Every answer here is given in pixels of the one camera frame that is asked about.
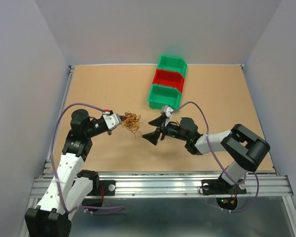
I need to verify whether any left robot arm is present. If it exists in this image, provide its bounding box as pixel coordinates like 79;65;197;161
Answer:
25;109;122;237

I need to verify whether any far green plastic bin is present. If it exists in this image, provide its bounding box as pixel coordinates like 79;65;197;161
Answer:
157;54;187;78

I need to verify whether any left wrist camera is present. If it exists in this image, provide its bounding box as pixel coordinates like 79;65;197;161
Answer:
102;113;122;130

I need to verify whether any green plastic bin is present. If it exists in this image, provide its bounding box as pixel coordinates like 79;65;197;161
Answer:
157;54;187;78
148;84;182;110

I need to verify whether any red plastic bin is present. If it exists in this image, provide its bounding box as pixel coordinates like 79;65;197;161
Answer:
152;69;185;93

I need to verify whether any aluminium mounting rail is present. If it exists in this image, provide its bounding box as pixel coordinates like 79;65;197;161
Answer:
99;172;294;198

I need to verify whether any near green plastic bin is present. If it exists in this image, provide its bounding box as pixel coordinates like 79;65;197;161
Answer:
148;84;182;110

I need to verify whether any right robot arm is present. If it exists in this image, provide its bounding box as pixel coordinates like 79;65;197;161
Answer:
142;115;270;196

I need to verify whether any wire bundle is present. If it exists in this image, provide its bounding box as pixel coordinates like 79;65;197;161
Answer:
120;111;143;139

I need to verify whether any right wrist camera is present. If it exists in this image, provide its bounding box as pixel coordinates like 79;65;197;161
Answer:
160;105;174;119

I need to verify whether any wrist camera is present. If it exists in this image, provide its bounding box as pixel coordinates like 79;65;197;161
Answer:
102;113;122;130
160;105;174;119

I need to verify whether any left aluminium frame post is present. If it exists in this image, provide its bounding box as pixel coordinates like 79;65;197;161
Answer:
39;65;75;178

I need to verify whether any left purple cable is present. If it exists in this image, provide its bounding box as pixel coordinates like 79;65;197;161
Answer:
49;102;125;215

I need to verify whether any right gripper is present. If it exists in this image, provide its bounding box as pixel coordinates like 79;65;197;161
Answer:
142;114;189;144

